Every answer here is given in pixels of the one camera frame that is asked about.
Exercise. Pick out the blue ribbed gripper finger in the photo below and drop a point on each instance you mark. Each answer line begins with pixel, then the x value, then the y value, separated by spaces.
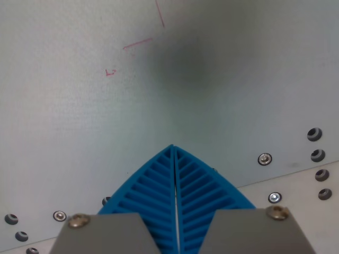
pixel 148 190
pixel 201 190

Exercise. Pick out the silver table screw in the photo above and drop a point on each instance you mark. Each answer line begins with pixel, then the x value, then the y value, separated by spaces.
pixel 275 197
pixel 59 216
pixel 265 159

